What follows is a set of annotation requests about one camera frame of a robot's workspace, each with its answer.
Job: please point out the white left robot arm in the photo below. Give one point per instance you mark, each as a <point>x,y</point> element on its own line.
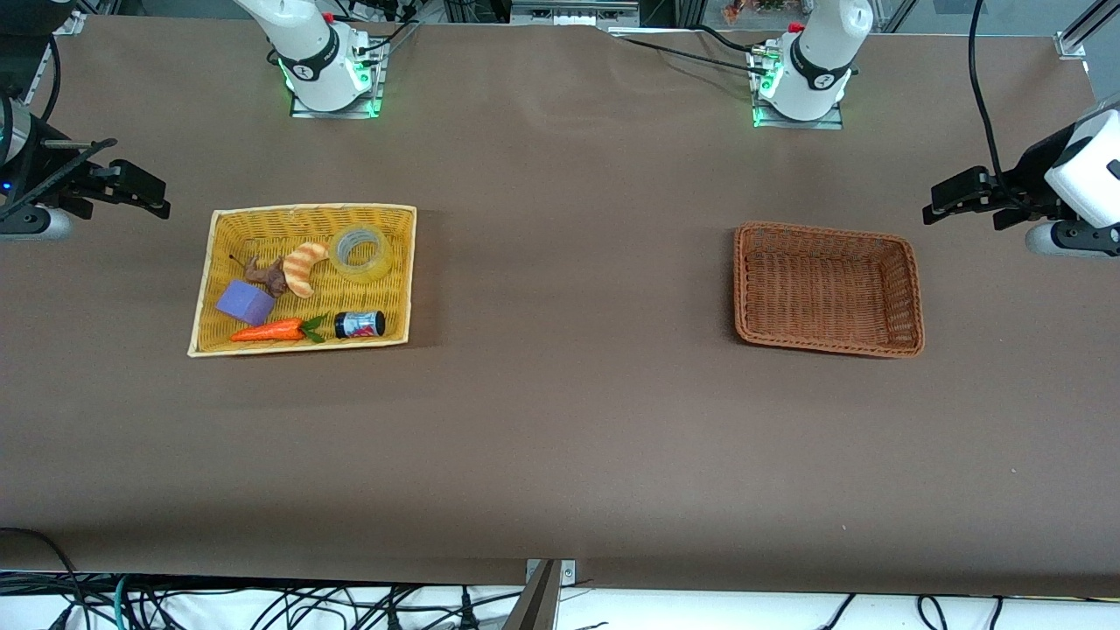
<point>818,61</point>

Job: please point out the small jar with black lid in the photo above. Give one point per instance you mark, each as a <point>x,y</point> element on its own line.
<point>359,325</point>

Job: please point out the purple foam cube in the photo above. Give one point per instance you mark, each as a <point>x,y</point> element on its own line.
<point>245,302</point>

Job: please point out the clear yellowish tape roll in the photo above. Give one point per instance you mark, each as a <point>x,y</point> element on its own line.
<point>381,258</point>

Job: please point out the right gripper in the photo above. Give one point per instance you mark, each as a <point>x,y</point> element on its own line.
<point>44,166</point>

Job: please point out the yellow woven basket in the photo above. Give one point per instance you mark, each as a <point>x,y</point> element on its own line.
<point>385,297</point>

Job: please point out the brown woven basket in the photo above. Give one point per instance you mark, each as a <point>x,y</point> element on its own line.
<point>822,293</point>

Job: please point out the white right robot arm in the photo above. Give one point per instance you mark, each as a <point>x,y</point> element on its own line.
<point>315,52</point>

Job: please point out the aluminium frame profile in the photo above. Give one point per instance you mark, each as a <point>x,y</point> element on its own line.
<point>573,12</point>

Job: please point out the orange toy carrot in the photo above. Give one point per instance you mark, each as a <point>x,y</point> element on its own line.
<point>267,332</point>

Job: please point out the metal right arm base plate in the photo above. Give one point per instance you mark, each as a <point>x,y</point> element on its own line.
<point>378,92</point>

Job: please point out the aluminium corner bracket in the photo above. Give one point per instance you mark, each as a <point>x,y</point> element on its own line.
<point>1085,35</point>
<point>72,24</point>

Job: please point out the brown toy lion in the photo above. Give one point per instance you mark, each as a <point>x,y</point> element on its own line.
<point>273,278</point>

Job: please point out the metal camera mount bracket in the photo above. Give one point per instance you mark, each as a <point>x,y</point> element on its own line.
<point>538,599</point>

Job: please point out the toy croissant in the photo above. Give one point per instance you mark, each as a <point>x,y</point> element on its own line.
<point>302,269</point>

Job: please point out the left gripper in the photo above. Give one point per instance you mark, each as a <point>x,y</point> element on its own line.
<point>1024,182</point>

